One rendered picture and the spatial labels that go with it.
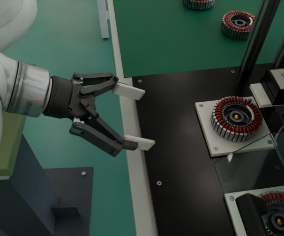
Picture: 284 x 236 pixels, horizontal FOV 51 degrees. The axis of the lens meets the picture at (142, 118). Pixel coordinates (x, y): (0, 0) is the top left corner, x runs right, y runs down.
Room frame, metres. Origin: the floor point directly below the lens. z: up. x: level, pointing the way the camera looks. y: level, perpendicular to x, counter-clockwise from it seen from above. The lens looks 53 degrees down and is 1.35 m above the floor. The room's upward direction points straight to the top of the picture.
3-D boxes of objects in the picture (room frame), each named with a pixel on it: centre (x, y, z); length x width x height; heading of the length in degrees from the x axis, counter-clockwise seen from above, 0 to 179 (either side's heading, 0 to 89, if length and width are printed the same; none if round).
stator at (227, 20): (0.82, -0.31, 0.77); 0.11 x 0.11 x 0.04
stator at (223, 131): (0.42, -0.22, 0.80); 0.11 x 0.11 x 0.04
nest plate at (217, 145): (0.42, -0.22, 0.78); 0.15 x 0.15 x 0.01; 8
